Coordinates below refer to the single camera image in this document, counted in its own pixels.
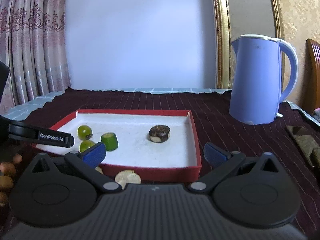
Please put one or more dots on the dark brown chestnut piece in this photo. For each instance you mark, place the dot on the dark brown chestnut piece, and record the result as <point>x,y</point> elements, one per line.
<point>159,133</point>

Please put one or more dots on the pale cut fruit slice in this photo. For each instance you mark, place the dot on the pale cut fruit slice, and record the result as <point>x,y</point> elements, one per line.
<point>127,177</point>

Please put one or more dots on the wooden chair back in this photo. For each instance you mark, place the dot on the wooden chair back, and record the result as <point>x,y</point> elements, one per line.
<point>311,92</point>

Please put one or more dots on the pink floral curtain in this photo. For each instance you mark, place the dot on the pink floral curtain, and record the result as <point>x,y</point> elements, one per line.
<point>33,47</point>

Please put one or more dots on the green cherry tomato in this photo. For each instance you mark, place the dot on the green cherry tomato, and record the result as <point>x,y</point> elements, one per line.
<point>85,145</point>
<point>84,132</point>

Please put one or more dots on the dark maroon striped cloth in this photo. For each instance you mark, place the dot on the dark maroon striped cloth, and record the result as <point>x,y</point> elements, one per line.
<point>280,142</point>

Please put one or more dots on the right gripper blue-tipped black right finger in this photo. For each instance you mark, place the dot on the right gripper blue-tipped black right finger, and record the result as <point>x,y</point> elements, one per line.
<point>225,165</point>

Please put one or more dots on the person's left hand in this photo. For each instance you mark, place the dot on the person's left hand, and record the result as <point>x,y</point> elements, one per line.
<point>8,171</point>

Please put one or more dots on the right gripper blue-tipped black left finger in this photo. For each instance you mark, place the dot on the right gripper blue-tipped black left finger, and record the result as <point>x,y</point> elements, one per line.
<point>85,163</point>

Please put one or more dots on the blue electric kettle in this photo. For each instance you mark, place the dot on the blue electric kettle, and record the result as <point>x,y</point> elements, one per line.
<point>257,88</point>

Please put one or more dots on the red shallow box tray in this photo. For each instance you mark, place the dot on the red shallow box tray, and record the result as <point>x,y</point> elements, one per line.
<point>176,160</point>

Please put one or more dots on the green cucumber chunk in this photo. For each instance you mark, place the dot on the green cucumber chunk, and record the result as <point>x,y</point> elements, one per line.
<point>110,141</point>

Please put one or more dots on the gold picture frame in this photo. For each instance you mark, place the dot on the gold picture frame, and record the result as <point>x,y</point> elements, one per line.
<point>223,31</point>

